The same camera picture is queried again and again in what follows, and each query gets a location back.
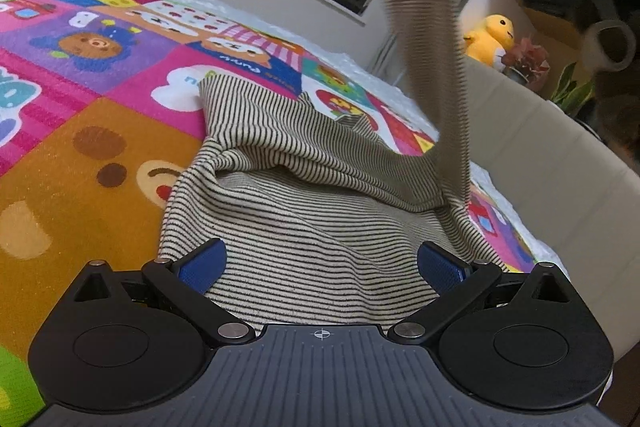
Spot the striped beige garment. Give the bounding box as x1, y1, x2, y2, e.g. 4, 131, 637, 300
160, 0, 498, 329

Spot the yellow plush duck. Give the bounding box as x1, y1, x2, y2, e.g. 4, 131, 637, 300
463, 14, 515, 72

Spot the pink flower pot plant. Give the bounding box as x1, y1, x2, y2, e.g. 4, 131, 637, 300
501, 37, 550, 93

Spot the green potted plant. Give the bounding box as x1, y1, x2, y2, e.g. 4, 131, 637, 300
550, 62, 593, 117

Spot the colourful play mat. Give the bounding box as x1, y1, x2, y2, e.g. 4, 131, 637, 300
0, 0, 539, 413

